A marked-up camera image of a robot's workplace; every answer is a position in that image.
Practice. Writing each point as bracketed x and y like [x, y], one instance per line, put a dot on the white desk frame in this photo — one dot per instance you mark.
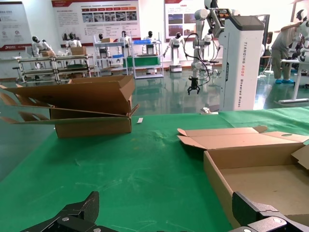
[297, 79]

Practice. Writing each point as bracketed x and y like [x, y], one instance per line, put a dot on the green board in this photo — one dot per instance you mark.
[142, 64]

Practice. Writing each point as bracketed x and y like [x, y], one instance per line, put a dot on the green table cloth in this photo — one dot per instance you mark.
[120, 169]

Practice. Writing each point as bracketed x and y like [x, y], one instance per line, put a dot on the wall poster with dark photos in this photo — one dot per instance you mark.
[181, 19]

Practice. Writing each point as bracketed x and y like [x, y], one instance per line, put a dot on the metal tube rack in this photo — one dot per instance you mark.
[55, 70]

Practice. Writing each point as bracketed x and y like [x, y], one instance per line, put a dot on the humanoid robot on wheeled base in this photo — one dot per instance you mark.
[175, 48]

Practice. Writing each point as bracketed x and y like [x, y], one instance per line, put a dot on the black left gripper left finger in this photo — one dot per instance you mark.
[79, 215]

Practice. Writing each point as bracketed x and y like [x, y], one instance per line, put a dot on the person in grey clothes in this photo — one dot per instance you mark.
[283, 48]

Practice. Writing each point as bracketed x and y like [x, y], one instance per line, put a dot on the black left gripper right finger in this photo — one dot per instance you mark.
[256, 217]

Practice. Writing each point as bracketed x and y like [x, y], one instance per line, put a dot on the silver table clamp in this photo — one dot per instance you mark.
[208, 110]

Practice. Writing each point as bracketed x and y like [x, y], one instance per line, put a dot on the grey background robot arm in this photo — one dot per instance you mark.
[198, 31]

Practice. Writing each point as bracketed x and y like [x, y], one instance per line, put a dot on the white wheeled robot column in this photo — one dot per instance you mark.
[239, 72]

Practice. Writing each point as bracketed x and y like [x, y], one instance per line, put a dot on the blue plastic bin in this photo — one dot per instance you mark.
[142, 42]

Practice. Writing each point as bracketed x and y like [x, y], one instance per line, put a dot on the cardboard box with chipped corner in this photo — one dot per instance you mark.
[253, 183]

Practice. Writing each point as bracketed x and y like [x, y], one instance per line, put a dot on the wide wall poster with photos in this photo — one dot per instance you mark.
[96, 17]

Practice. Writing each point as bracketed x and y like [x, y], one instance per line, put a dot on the white black humanoid robot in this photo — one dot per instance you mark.
[149, 39]
[125, 39]
[304, 31]
[73, 43]
[39, 46]
[103, 42]

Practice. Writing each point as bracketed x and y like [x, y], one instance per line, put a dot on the white standing fan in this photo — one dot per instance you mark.
[268, 50]

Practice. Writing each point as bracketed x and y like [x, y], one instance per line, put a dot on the small brown cardboard carton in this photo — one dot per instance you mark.
[78, 51]
[107, 40]

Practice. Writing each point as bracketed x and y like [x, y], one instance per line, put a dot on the white wall poster red stripe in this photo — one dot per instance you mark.
[14, 26]

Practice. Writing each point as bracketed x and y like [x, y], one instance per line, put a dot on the white paper strip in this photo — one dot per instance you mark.
[140, 120]

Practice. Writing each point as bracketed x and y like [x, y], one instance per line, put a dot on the white metal shelf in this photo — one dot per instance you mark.
[109, 67]
[148, 73]

